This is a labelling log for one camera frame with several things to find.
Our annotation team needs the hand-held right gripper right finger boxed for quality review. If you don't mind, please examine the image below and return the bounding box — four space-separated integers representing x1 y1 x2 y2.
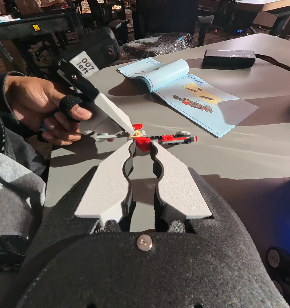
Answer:
150 141 212 232

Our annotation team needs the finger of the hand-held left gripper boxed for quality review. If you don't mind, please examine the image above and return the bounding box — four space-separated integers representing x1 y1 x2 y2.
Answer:
94 92 136 136

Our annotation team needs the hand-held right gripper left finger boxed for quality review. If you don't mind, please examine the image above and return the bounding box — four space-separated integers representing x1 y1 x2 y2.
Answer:
75 140 137 232

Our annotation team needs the long toy brick assembly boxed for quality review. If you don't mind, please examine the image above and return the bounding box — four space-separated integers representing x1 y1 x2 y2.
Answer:
94 123 198 152

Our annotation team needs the toy brick instruction booklet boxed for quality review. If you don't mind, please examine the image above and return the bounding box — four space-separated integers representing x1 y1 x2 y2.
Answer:
117 58 260 139

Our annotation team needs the person's left hand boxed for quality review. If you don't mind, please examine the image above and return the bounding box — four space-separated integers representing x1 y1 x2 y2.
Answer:
5 76 116 146

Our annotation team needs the plastic wrapped dark bundle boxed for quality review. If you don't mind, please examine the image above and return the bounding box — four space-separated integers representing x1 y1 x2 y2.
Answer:
122 32 195 59

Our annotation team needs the black work table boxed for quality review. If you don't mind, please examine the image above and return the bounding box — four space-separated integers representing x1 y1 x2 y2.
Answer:
0 13 87 75

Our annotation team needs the person's grey sweatshirt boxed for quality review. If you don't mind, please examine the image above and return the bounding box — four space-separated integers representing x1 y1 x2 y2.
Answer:
0 148 46 241

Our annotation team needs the black office chair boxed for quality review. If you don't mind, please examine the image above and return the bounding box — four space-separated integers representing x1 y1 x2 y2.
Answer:
133 0 215 47

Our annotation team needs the flat dark device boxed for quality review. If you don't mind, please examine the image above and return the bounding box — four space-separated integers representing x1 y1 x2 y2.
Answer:
202 49 257 69

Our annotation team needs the black cable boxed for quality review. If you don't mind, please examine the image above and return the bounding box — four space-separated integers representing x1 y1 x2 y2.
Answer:
255 55 290 75

